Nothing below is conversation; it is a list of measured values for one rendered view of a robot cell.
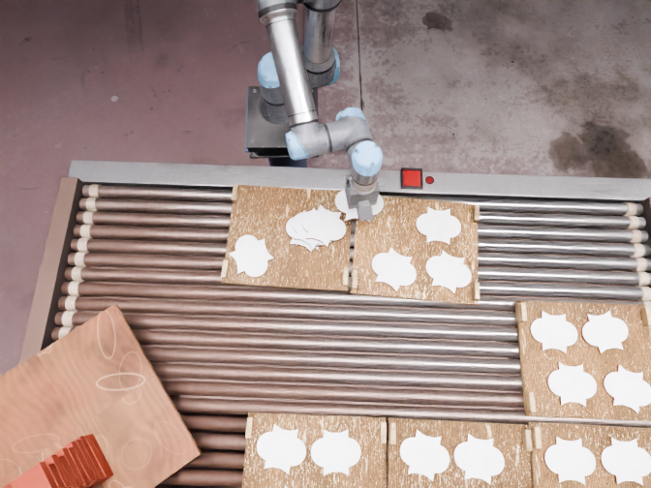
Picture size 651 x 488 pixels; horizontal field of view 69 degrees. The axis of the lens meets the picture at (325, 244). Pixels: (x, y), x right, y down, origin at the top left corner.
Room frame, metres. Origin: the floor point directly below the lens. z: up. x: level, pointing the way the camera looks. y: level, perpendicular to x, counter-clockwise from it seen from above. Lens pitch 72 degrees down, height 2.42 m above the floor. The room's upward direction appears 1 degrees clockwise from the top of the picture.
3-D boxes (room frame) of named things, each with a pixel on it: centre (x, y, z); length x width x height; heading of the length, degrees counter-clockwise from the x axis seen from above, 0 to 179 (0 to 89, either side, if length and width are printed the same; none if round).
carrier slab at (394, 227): (0.47, -0.30, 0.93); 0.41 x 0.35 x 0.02; 85
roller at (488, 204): (0.65, -0.12, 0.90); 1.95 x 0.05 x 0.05; 89
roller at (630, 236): (0.55, -0.12, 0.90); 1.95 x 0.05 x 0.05; 89
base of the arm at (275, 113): (1.00, 0.17, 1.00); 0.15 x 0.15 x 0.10
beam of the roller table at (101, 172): (0.73, -0.13, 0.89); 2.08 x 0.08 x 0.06; 89
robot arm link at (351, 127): (0.66, -0.06, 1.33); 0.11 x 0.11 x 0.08; 17
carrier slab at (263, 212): (0.51, 0.12, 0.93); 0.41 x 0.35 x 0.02; 87
